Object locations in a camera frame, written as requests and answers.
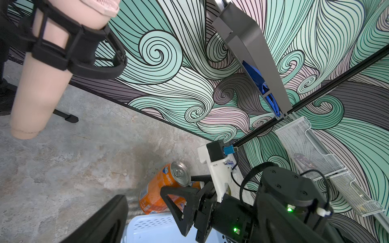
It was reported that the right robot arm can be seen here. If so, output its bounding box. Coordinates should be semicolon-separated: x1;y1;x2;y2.
160;162;344;243

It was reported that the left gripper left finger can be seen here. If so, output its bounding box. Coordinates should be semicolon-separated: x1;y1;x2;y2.
62;194;129;243

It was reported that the beige microphone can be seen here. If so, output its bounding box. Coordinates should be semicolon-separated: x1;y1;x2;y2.
10;1;120;139

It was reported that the orange Fanta can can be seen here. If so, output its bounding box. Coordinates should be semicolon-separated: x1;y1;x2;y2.
139;162;201;214

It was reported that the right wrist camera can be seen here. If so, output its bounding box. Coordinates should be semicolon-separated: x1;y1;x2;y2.
198;140;236;203

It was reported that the large clear wall bin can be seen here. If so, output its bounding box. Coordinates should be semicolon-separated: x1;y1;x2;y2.
275;116;346;181

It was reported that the blue snack packet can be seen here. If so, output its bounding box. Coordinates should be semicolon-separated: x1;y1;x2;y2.
242;61;281;117

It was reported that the light blue plastic basket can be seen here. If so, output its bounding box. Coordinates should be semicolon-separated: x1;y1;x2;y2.
121;212;232;243

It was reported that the black wall shelf tray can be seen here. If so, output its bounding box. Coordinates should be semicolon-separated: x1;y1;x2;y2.
212;1;292;119

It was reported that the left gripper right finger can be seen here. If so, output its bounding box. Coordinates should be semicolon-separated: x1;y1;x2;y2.
255;194;327;243

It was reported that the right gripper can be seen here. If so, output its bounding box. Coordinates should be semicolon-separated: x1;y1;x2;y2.
160;175;254;243

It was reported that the small clear wall bin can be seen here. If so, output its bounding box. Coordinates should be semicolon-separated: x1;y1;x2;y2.
329;171;385;217

